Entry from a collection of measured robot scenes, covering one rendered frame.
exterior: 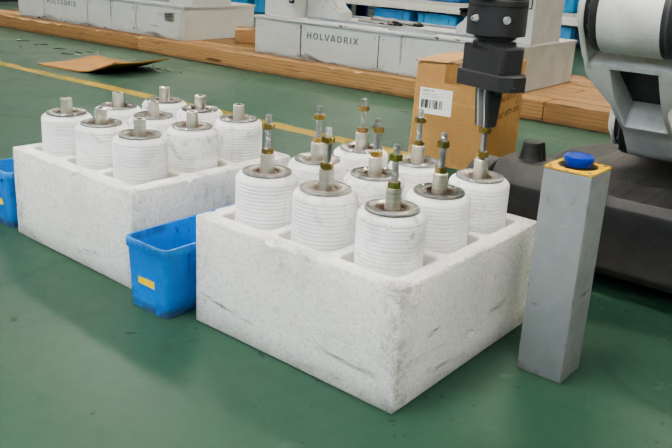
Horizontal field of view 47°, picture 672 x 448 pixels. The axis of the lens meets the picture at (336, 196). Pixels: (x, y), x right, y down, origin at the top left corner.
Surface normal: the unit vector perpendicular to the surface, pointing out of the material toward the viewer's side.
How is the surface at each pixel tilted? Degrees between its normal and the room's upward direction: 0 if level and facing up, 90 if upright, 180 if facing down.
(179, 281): 92
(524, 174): 46
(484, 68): 90
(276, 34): 90
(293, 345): 90
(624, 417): 0
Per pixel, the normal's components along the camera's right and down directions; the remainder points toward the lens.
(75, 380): 0.05, -0.95
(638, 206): -0.40, -0.52
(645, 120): -0.50, -0.31
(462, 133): -0.52, 0.22
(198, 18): 0.79, 0.22
